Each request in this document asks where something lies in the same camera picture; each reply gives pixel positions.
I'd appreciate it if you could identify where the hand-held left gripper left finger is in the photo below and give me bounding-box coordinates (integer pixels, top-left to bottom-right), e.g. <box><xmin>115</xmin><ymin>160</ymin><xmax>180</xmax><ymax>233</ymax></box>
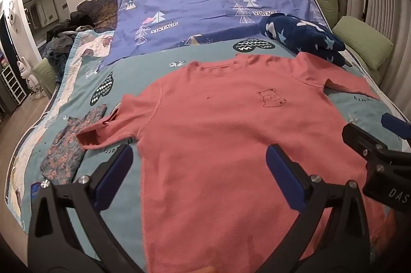
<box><xmin>27</xmin><ymin>145</ymin><xmax>145</xmax><ymax>273</ymax></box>

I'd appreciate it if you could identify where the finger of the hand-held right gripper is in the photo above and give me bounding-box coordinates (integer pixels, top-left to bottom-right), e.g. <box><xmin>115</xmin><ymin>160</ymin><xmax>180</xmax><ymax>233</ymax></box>
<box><xmin>341</xmin><ymin>124</ymin><xmax>411</xmax><ymax>171</ymax></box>
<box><xmin>381</xmin><ymin>113</ymin><xmax>411</xmax><ymax>140</ymax></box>

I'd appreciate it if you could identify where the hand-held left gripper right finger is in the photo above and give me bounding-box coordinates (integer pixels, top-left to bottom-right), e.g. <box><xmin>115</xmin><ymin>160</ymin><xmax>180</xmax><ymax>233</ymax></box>
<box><xmin>257</xmin><ymin>145</ymin><xmax>372</xmax><ymax>273</ymax></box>

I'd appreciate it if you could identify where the pink t-shirt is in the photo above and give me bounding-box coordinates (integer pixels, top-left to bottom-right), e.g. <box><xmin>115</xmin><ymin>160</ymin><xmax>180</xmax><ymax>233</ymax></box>
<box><xmin>77</xmin><ymin>54</ymin><xmax>389</xmax><ymax>273</ymax></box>

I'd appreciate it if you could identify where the pile of dark clothes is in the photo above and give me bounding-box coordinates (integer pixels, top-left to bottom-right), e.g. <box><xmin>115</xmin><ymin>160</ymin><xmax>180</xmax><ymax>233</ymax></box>
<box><xmin>42</xmin><ymin>12</ymin><xmax>97</xmax><ymax>62</ymax></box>

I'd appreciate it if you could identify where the floral patterned cloth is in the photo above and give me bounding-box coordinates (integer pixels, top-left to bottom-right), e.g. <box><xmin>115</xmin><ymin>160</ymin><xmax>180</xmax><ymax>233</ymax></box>
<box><xmin>40</xmin><ymin>104</ymin><xmax>108</xmax><ymax>182</ymax></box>

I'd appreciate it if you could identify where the large green pillow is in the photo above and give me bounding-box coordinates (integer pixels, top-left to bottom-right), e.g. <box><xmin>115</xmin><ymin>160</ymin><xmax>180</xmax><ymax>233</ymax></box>
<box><xmin>332</xmin><ymin>16</ymin><xmax>394</xmax><ymax>70</ymax></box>

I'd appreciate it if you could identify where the teal printed blanket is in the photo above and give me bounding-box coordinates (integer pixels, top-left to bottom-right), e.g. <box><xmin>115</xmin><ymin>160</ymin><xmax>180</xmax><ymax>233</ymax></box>
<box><xmin>24</xmin><ymin>32</ymin><xmax>411</xmax><ymax>273</ymax></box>

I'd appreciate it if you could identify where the small green cushion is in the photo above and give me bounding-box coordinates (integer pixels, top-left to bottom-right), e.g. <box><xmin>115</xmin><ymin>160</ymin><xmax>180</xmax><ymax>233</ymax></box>
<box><xmin>34</xmin><ymin>60</ymin><xmax>61</xmax><ymax>94</ymax></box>

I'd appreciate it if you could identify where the pale cartoon quilt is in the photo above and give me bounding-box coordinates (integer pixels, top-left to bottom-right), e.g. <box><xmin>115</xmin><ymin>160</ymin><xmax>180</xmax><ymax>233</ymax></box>
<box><xmin>5</xmin><ymin>29</ymin><xmax>115</xmax><ymax>222</ymax></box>

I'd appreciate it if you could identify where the navy star fleece blanket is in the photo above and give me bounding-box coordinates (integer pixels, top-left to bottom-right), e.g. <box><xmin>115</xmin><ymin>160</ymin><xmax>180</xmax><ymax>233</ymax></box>
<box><xmin>259</xmin><ymin>13</ymin><xmax>347</xmax><ymax>65</ymax></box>

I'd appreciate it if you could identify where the white cat figure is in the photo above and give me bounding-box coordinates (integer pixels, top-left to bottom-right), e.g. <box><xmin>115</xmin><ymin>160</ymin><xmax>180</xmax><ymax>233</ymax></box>
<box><xmin>17</xmin><ymin>56</ymin><xmax>43</xmax><ymax>98</ymax></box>

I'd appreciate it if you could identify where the white shelf rack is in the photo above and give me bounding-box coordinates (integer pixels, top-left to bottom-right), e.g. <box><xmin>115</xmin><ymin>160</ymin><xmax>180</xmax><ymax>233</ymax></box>
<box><xmin>0</xmin><ymin>68</ymin><xmax>27</xmax><ymax>104</ymax></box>

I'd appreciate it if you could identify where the dark leaf-print blanket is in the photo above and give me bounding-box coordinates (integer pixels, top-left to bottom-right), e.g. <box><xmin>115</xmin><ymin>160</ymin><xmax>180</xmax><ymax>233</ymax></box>
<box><xmin>77</xmin><ymin>0</ymin><xmax>120</xmax><ymax>33</ymax></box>

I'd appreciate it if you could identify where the blue tree-print bed sheet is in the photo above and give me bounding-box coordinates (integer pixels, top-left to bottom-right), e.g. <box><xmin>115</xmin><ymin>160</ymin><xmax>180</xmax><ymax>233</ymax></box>
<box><xmin>103</xmin><ymin>0</ymin><xmax>331</xmax><ymax>66</ymax></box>

